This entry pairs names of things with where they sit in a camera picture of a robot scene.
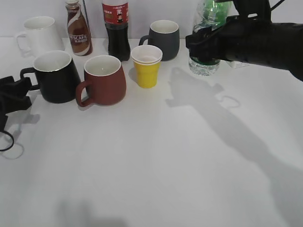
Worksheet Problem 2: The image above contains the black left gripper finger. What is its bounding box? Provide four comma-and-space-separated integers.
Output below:
14, 77, 40, 96

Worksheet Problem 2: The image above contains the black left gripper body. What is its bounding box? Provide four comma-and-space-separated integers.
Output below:
0, 76, 32, 131

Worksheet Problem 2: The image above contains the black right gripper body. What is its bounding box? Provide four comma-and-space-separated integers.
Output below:
186, 16, 303, 80

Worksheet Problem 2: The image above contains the black ceramic mug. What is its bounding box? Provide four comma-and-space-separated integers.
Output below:
20, 51, 80, 104

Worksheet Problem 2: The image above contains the clear water bottle green label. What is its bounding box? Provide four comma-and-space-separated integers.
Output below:
188, 0, 220, 76

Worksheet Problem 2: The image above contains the white ceramic mug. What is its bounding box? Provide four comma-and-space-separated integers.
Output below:
15, 16, 65, 57

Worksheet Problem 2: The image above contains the red ceramic mug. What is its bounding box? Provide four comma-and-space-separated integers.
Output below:
76, 55, 126, 107

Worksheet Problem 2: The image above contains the dark grey ceramic mug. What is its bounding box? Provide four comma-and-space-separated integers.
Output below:
139, 20, 179, 61

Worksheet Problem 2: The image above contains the white yogurt drink bottle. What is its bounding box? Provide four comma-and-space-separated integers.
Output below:
227, 61, 249, 69

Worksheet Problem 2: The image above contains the green soda bottle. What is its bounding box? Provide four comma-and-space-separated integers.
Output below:
204, 0, 232, 29

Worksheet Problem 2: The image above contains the Nescafe coffee bottle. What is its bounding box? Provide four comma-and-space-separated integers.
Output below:
65, 0, 93, 56

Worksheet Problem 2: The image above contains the yellow paper cup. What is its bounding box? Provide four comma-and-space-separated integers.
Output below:
131, 45, 163, 88

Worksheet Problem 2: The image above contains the cola bottle red label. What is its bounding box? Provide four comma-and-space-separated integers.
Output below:
102, 0, 130, 61

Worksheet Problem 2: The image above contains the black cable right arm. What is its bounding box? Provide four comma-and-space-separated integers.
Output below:
269, 0, 285, 11

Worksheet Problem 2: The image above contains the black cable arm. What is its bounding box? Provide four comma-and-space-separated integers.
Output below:
269, 0, 285, 11
0, 130, 15, 152

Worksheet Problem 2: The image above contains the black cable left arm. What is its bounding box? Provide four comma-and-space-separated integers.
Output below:
0, 130, 15, 152

